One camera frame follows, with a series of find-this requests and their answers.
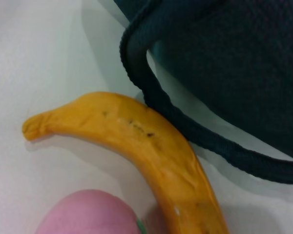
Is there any yellow toy banana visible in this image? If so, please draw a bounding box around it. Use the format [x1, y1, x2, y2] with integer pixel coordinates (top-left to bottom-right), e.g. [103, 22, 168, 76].
[21, 91, 230, 234]

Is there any dark teal insulated lunch bag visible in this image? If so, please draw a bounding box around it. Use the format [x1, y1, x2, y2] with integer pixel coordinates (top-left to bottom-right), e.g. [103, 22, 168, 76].
[113, 0, 293, 185]

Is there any pink toy peach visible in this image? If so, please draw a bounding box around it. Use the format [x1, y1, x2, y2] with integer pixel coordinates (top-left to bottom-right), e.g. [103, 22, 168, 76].
[35, 189, 144, 234]

